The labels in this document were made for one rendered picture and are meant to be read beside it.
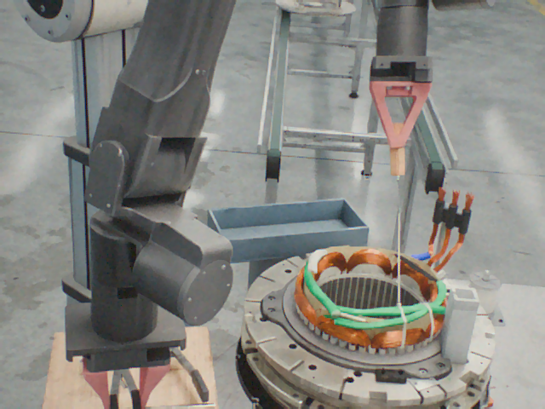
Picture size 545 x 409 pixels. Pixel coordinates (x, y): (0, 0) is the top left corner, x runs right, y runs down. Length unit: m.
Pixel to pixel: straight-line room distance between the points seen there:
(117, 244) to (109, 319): 0.08
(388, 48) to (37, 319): 2.18
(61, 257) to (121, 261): 2.59
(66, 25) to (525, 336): 1.03
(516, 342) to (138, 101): 1.14
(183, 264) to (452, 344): 0.44
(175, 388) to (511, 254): 2.75
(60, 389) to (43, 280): 2.18
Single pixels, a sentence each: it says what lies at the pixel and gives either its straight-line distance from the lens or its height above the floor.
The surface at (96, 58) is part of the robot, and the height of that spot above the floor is 1.32.
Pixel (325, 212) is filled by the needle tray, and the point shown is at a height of 1.04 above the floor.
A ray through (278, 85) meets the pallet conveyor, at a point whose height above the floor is 0.76.
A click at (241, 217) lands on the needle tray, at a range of 1.33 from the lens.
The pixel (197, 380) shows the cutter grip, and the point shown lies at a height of 1.09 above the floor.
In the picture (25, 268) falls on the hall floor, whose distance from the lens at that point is 3.19.
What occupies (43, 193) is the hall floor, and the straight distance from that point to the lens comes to 3.75.
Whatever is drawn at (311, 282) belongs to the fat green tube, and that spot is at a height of 1.15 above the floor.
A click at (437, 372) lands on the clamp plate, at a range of 0.95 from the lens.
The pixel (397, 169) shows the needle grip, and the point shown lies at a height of 1.30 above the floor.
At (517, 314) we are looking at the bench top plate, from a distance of 1.69.
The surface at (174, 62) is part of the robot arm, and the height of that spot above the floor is 1.50.
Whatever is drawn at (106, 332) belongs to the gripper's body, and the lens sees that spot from 0.70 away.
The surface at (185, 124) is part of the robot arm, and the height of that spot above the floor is 1.44.
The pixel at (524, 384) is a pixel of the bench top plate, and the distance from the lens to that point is 1.51.
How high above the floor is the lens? 1.67
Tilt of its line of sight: 27 degrees down
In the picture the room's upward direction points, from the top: 5 degrees clockwise
